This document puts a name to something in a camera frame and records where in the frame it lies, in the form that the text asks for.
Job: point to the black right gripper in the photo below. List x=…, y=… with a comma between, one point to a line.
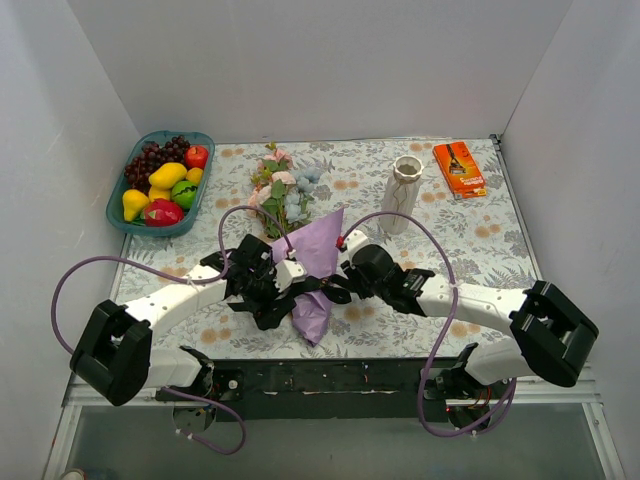
x=354, y=280

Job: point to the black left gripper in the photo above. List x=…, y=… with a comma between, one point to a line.
x=276, y=304

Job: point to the black ribbon gold lettering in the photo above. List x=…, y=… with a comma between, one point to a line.
x=309, y=285

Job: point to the purple paper bouquet wrap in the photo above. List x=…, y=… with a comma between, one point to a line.
x=315, y=246

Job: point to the artificial flower bunch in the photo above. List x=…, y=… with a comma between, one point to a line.
x=283, y=191

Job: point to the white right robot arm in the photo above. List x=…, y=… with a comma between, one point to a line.
x=543, y=332

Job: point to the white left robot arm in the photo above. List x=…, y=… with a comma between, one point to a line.
x=117, y=353

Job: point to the white ribbed ceramic vase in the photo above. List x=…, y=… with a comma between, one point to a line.
x=401, y=193

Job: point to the pink dragon fruit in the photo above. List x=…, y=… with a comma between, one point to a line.
x=162, y=213

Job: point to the green striped fruit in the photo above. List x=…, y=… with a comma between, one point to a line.
x=184, y=194

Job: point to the floral tablecloth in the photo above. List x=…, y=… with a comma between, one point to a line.
x=480, y=240

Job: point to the small orange fruit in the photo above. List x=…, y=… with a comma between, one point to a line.
x=194, y=175

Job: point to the yellow lemon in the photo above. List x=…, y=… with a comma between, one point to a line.
x=156, y=193

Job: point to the orange product box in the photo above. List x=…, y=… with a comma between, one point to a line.
x=461, y=173

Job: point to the yellow mango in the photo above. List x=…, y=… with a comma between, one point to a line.
x=168, y=175

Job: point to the yellow pear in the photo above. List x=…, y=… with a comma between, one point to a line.
x=134, y=202

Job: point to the red apple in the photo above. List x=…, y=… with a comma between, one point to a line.
x=196, y=157

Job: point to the teal plastic fruit basket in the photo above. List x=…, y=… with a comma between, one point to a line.
x=114, y=209

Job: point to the dark red grape bunch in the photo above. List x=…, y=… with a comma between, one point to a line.
x=151, y=158

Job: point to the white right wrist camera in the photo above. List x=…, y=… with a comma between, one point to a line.
x=349, y=245

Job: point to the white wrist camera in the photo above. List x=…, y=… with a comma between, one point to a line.
x=349, y=245
x=288, y=272

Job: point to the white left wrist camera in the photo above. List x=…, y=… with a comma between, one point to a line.
x=288, y=272

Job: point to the aluminium frame rail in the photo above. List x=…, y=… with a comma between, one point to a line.
x=549, y=433

